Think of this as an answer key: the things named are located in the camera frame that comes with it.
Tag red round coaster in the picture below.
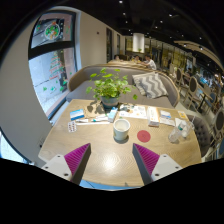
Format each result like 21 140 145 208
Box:
137 130 151 143

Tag white ceramic cup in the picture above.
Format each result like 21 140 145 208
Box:
113 119 130 141

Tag grey curved sofa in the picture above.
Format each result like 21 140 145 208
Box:
65 63 181 109

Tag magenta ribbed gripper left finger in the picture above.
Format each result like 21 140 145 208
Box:
41 142 92 186

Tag round back dining chair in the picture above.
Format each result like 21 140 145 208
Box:
185 77 199 106

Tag window with stickers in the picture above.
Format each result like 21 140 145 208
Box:
28 10 77 117

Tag pill blister pack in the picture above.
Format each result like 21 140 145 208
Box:
68 121 77 132

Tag grey zigzag cushion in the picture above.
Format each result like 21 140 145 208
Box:
133 72 168 99

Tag illustrated menu sheet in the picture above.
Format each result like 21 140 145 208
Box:
119 104 147 119

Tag white pen tube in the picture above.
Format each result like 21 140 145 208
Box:
75 121 111 126

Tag green potted plant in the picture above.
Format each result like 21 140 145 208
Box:
86 67 133 109

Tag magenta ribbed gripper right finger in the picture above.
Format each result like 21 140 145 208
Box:
132 142 183 186

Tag blue white leaflet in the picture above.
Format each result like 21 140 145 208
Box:
160 110 175 126

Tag light blue small box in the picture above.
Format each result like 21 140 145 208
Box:
108 107 118 123

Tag grey tufted chair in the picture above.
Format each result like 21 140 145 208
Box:
188 115 212 157

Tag blue white card box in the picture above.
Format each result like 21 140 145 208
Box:
70 109 84 120

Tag person in white shirt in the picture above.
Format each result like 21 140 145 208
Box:
143 55 157 70

